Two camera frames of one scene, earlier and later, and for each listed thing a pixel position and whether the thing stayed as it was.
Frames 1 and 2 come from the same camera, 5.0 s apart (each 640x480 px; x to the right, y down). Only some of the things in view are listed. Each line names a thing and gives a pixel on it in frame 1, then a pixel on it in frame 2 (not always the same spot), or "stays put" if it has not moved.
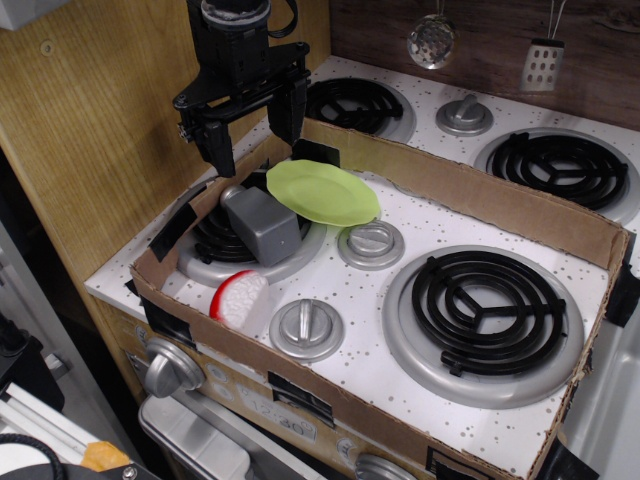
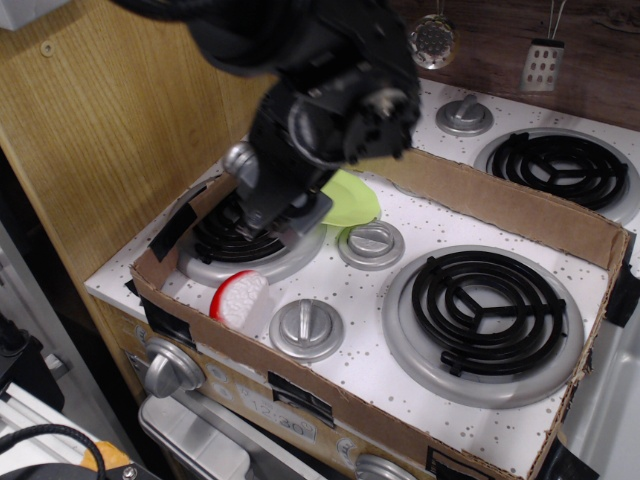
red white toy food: x=240 y=300 stays put
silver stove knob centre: x=372 y=246 stays put
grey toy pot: x=271 y=231 → x=262 y=217
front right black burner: x=482 y=327 stays put
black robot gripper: x=237 y=68 → x=318 y=119
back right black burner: x=575 y=167 stays put
